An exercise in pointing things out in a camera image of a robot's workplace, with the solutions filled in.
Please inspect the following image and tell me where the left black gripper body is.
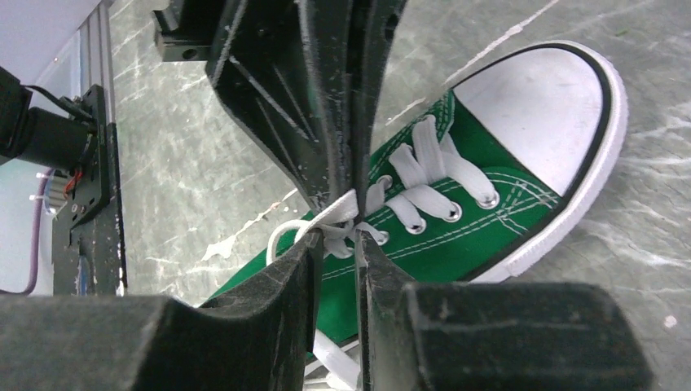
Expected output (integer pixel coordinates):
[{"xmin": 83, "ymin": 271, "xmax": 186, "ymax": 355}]
[{"xmin": 152, "ymin": 0, "xmax": 226, "ymax": 62}]

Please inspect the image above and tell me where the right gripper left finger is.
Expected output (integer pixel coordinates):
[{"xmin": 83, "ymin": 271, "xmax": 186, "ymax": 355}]
[{"xmin": 1, "ymin": 231, "xmax": 323, "ymax": 390}]

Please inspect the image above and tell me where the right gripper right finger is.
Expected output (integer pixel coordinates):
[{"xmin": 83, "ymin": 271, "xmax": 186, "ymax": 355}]
[{"xmin": 355, "ymin": 231, "xmax": 654, "ymax": 390}]

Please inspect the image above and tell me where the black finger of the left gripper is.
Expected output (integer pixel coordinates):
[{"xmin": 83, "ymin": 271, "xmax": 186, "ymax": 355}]
[
  {"xmin": 348, "ymin": 0, "xmax": 407, "ymax": 222},
  {"xmin": 206, "ymin": 1, "xmax": 352, "ymax": 212}
]

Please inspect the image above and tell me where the green canvas sneaker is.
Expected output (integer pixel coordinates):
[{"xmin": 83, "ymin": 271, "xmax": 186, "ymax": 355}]
[{"xmin": 207, "ymin": 40, "xmax": 630, "ymax": 346}]

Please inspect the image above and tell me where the aluminium frame rail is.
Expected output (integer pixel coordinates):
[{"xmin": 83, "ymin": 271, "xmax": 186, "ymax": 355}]
[{"xmin": 78, "ymin": 1, "xmax": 115, "ymax": 123}]

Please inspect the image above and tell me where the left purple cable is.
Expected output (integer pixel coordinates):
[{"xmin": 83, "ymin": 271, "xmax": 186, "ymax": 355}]
[{"xmin": 0, "ymin": 167, "xmax": 55, "ymax": 297}]

